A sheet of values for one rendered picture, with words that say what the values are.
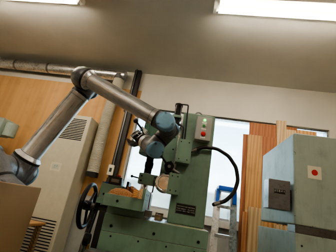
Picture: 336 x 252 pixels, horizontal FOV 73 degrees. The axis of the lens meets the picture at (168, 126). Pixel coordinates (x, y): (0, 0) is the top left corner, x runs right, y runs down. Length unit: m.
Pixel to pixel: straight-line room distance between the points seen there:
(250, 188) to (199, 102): 1.29
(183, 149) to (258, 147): 1.70
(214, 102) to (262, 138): 0.79
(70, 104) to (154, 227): 0.83
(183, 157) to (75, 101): 0.71
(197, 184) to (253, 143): 1.64
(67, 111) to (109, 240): 0.74
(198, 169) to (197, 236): 0.39
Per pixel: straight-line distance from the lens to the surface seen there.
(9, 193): 1.17
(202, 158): 1.51
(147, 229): 1.36
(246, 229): 2.71
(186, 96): 3.28
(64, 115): 1.40
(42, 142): 1.41
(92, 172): 2.98
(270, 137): 3.13
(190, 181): 1.47
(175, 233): 1.36
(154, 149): 1.18
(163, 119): 1.07
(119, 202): 1.26
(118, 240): 1.38
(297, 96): 3.60
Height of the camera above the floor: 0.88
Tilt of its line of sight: 20 degrees up
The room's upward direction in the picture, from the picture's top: 10 degrees clockwise
